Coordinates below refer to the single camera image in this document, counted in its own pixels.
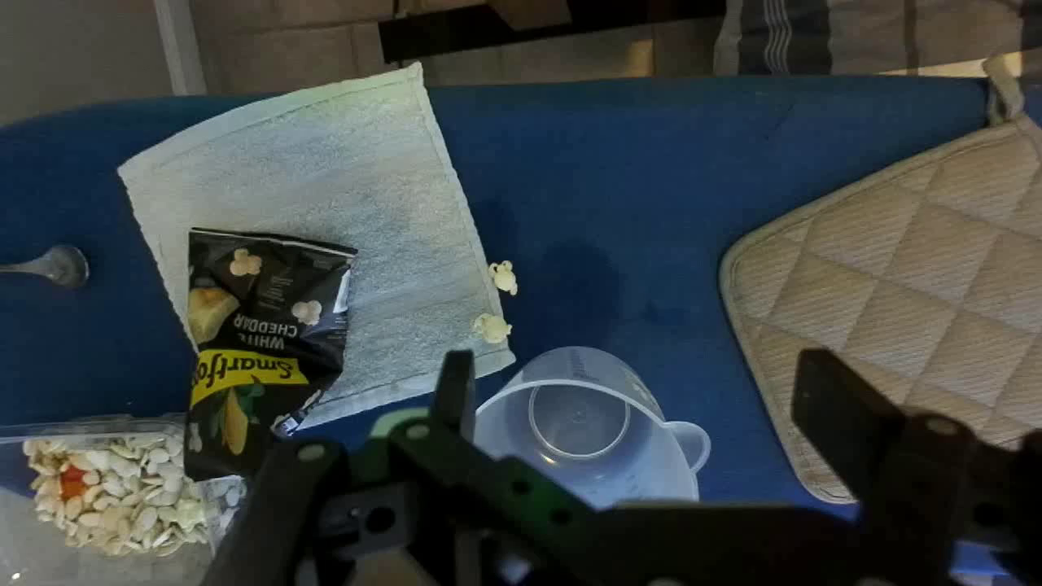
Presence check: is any clear plastic measuring cup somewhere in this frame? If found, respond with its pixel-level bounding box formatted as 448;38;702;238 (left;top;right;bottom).
471;343;712;516

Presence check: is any beige quilted pot holder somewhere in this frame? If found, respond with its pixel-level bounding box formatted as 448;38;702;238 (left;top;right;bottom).
718;51;1042;509

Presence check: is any clear rectangular plastic container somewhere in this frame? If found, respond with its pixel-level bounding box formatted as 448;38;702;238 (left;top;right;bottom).
0;418;253;586

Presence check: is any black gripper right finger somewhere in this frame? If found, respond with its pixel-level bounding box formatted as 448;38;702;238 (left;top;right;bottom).
791;345;1042;534

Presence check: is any black popcorn snack packet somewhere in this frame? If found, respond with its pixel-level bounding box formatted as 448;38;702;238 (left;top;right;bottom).
184;224;359;481

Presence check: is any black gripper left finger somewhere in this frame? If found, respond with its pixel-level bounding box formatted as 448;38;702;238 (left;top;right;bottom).
389;349;596;558

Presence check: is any white cloth towel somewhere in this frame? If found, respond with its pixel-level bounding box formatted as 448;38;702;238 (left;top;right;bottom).
115;62;519;432

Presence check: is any metal spoon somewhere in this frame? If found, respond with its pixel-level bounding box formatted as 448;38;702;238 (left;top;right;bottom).
0;242;90;289

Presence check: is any loose popcorn piece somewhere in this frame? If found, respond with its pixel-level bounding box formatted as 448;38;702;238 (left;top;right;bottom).
485;258;521;298
470;308;514;349

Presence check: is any blue ironing board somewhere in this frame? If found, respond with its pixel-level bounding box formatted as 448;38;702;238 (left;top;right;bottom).
0;76;1042;586

